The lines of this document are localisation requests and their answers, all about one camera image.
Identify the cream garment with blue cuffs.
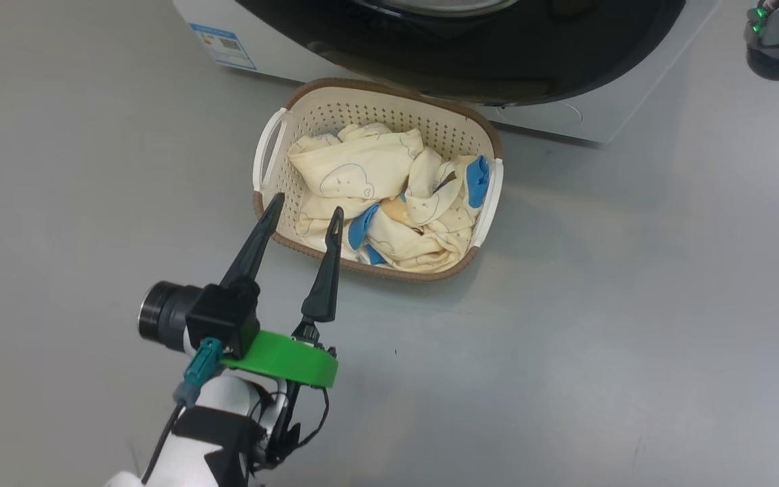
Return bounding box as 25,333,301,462
295,152,492,273

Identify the black camera cable teal plug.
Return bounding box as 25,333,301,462
141,337,226,485

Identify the black glass washing machine door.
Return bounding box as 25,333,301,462
234,0,688,107

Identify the white front-load washing machine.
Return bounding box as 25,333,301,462
173,0,722,144

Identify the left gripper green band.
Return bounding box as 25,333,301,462
219,193,346,390

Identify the thin black looped arm cable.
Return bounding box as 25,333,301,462
247,387,331,467

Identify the blue energy label sticker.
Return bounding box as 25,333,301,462
189,24,257,70

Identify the cream perforated laundry basket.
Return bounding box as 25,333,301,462
252,78,504,282

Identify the round filter cover flap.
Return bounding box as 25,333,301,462
494,101,584,124

